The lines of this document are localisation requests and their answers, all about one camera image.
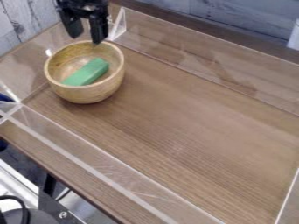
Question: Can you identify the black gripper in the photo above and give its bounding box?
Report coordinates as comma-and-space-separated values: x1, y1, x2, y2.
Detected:
56, 0, 108, 45

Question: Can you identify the light wooden bowl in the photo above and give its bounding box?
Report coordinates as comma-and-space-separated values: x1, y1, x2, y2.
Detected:
42, 40, 125, 104

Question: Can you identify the green rectangular block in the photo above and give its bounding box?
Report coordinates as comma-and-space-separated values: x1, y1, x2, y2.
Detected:
61, 58, 109, 86

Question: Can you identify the blue object at left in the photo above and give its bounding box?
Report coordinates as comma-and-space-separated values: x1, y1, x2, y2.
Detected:
0, 93, 14, 102

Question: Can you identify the white object at right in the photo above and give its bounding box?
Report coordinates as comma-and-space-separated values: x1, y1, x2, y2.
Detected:
287, 18, 299, 51

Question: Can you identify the clear acrylic front barrier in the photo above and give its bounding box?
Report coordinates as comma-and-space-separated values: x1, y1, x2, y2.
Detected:
0, 84, 224, 224

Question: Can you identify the black table leg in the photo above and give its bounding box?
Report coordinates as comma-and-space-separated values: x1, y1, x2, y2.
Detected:
42, 174, 57, 197

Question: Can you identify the clear acrylic corner bracket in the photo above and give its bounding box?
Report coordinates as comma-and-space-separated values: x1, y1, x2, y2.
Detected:
107, 7, 127, 42

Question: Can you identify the grey metal bracket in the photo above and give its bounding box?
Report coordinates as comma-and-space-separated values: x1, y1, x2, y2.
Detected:
38, 191, 87, 224

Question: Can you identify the black cable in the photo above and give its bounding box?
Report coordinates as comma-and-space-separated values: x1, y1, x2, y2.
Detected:
0, 194, 32, 224

